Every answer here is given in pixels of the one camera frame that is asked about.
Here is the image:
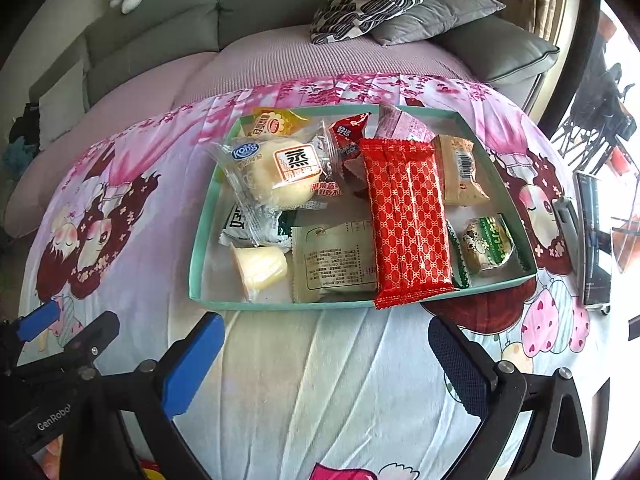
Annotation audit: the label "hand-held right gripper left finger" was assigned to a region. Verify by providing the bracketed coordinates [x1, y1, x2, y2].
[60, 311, 226, 480]

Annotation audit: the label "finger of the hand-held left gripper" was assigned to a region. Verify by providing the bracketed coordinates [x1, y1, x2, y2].
[12, 300, 62, 356]
[62, 310, 121, 373]

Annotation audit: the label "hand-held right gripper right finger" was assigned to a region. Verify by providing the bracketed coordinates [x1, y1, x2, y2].
[427, 313, 593, 480]

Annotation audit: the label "teal cardboard box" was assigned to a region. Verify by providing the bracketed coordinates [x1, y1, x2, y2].
[187, 102, 538, 311]

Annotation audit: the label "pale yellow jelly cup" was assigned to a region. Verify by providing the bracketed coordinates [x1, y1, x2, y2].
[229, 242, 290, 303]

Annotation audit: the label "round cookie green-label packet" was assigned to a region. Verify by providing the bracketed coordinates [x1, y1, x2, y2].
[445, 212, 533, 288]

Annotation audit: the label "white and green small packet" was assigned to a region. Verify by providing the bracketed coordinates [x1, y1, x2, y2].
[218, 200, 293, 248]

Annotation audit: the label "long red patterned packet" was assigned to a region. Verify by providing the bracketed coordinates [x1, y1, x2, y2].
[359, 137, 456, 310]

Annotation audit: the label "pale beige text packet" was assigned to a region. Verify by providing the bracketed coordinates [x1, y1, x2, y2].
[291, 222, 380, 305]

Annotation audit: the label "beige orange-print cake packet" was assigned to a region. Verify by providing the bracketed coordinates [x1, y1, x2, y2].
[431, 133, 492, 207]

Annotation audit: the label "steamed cake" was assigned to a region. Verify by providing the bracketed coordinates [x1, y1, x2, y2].
[209, 130, 346, 211]

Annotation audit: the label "dark red small packet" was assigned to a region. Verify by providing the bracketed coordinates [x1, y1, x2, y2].
[340, 152, 371, 196]

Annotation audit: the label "pink snack packet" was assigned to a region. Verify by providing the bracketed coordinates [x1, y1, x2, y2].
[372, 104, 437, 145]

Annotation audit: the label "yellow snack packet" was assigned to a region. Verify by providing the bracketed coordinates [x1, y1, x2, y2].
[250, 107, 312, 138]

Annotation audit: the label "bright red small packet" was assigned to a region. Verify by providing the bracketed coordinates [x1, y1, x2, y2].
[325, 111, 372, 161]

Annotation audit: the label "pink printed blanket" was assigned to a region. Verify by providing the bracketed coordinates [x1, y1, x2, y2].
[17, 72, 613, 480]

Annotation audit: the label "teal cloth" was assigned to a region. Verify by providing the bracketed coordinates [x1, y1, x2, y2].
[0, 137, 31, 181]

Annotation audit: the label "grey tablet stand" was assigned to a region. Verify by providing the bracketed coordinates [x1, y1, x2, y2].
[552, 196, 582, 276]

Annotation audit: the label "dark clothes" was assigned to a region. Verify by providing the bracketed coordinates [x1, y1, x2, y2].
[7, 102, 42, 146]

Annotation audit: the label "white cushion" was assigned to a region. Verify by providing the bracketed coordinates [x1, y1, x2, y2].
[37, 62, 88, 151]

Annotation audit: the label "black metal chair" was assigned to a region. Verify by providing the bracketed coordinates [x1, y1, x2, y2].
[547, 62, 640, 176]

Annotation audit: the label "mauve waffle sofa cover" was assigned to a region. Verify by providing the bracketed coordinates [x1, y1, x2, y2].
[5, 35, 481, 238]

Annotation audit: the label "grey sofa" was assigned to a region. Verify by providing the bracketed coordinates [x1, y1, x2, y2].
[27, 0, 561, 111]

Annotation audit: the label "grey pillow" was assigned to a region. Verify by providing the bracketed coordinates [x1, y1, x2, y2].
[371, 0, 507, 47]

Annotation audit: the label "dark door frame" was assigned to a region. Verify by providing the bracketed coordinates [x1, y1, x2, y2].
[537, 0, 601, 126]

